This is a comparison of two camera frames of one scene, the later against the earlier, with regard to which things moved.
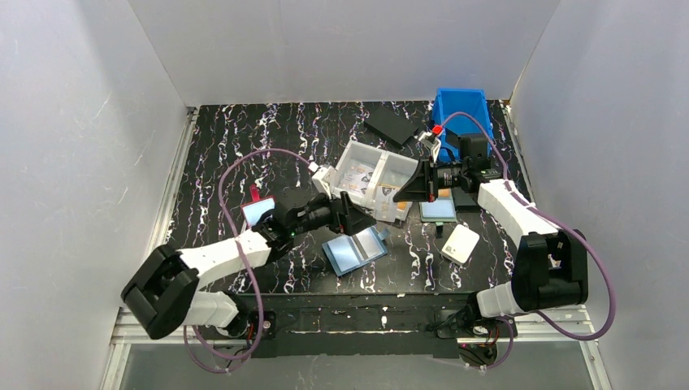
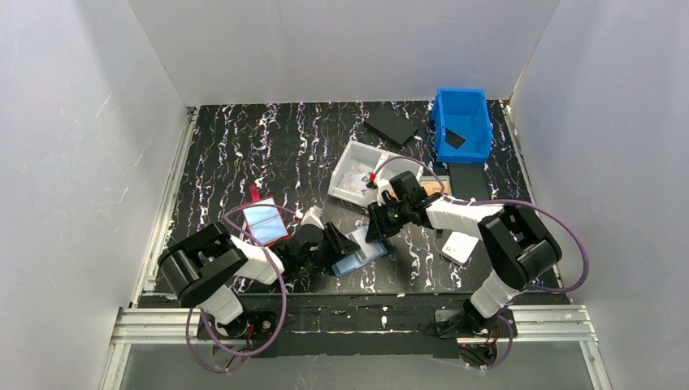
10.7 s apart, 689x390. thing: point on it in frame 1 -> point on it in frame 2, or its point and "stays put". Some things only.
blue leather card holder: (350, 252) stays put
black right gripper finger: (417, 188) -> (377, 227)
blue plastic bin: (452, 101) stays put
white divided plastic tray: (372, 178) stays put
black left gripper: (340, 210) -> (332, 239)
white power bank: (460, 244) stays put
